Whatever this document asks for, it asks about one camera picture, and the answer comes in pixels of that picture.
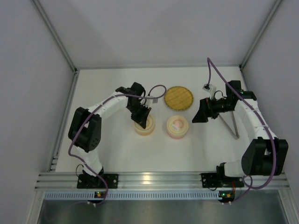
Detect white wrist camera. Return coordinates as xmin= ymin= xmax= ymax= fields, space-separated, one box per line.
xmin=202 ymin=84 xmax=217 ymax=99
xmin=145 ymin=96 xmax=158 ymax=106

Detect pink lunch box bowl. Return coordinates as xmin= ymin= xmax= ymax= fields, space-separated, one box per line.
xmin=167 ymin=127 xmax=188 ymax=140

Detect round bamboo tray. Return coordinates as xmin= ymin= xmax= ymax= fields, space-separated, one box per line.
xmin=164 ymin=86 xmax=194 ymax=111

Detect slotted cable duct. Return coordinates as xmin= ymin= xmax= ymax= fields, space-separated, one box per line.
xmin=43 ymin=190 xmax=236 ymax=200

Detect aluminium mounting rail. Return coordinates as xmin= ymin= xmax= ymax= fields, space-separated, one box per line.
xmin=35 ymin=171 xmax=290 ymax=190

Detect stainless steel tongs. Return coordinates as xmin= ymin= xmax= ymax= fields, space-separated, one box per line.
xmin=218 ymin=112 xmax=240 ymax=140

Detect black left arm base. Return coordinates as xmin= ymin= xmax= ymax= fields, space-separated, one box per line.
xmin=77 ymin=174 xmax=119 ymax=189

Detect cream lid pink handle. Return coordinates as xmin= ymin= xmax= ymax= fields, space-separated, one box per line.
xmin=166 ymin=115 xmax=189 ymax=130

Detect left aluminium frame post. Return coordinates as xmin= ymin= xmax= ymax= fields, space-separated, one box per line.
xmin=30 ymin=0 xmax=77 ymax=73

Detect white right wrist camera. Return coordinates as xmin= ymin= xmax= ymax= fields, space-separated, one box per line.
xmin=202 ymin=84 xmax=217 ymax=99

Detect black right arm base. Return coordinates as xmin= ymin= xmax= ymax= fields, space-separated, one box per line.
xmin=200 ymin=163 xmax=244 ymax=189

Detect cream lid orange handle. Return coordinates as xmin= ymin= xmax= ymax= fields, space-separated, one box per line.
xmin=134 ymin=114 xmax=155 ymax=131

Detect aluminium frame post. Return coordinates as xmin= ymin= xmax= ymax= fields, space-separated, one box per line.
xmin=239 ymin=0 xmax=284 ymax=71
xmin=30 ymin=0 xmax=77 ymax=73

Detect yellow lunch box bowl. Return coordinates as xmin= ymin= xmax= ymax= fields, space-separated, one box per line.
xmin=136 ymin=129 xmax=154 ymax=136

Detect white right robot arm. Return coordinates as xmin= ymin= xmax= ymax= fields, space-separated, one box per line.
xmin=192 ymin=80 xmax=288 ymax=178

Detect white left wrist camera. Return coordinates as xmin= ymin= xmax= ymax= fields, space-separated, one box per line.
xmin=145 ymin=96 xmax=158 ymax=106

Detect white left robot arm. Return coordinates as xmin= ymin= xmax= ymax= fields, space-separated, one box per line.
xmin=68 ymin=82 xmax=152 ymax=179

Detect right aluminium frame post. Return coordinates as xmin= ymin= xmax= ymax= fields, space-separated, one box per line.
xmin=239 ymin=0 xmax=284 ymax=71

